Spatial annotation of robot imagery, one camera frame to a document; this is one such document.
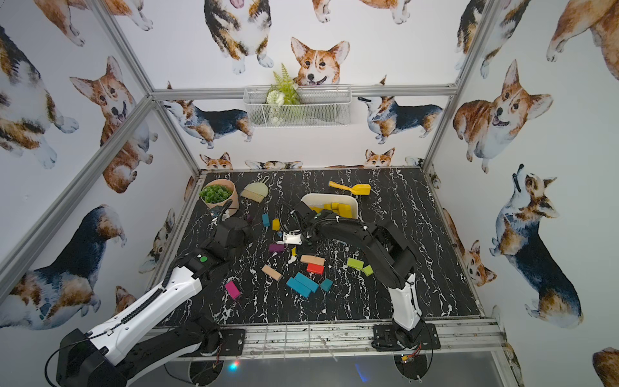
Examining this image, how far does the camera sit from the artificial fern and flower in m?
0.81

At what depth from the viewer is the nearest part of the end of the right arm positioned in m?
0.66

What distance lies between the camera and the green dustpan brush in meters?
1.12

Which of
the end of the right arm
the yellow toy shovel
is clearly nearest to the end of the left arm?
the end of the right arm

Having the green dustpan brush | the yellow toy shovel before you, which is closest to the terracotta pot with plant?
the green dustpan brush

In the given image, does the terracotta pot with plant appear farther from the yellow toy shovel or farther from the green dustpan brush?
the yellow toy shovel
